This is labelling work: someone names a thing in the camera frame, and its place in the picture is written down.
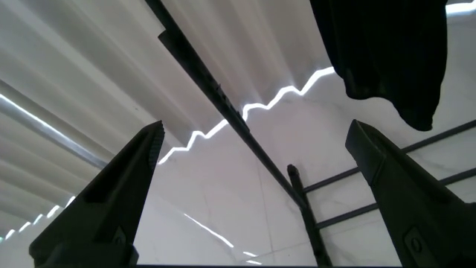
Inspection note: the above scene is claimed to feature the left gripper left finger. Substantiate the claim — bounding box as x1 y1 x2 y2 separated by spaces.
28 120 166 267

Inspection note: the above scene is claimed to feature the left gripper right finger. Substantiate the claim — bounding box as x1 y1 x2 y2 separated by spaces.
344 118 476 267

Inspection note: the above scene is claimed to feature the black garment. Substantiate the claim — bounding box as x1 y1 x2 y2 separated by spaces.
309 0 449 132

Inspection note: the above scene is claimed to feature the black clothes rack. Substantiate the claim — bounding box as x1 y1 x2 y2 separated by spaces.
144 0 476 267

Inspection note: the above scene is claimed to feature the white curtain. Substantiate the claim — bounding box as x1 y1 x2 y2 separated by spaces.
0 0 338 241

